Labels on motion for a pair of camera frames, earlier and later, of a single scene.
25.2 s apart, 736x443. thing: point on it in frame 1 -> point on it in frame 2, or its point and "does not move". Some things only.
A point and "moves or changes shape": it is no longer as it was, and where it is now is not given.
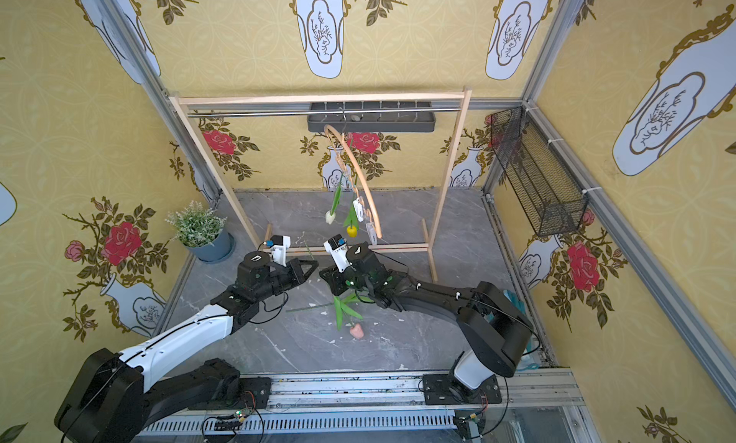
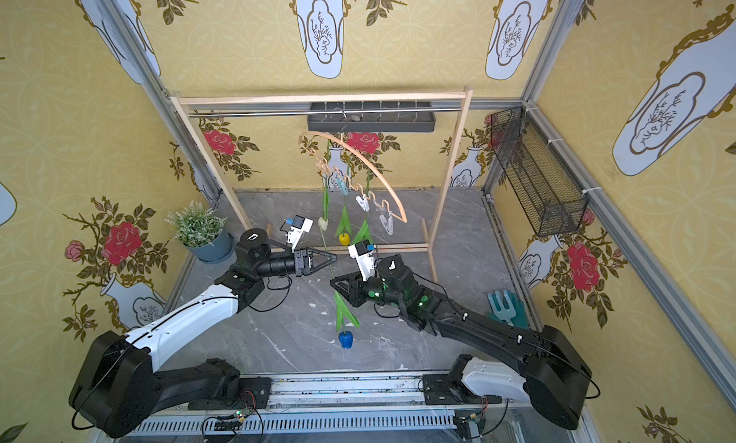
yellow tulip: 352,222 moves or changes shape
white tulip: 332,214 -> 324,220
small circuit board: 231,422 does not move
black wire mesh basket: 551,199 does not move
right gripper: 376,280 does not move
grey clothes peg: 372,233 -> 388,224
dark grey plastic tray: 375,122 does not move
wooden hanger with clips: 356,174 moves or changes shape
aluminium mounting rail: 538,406 does not move
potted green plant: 201,230 does not move
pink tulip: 343,307 -> 363,234
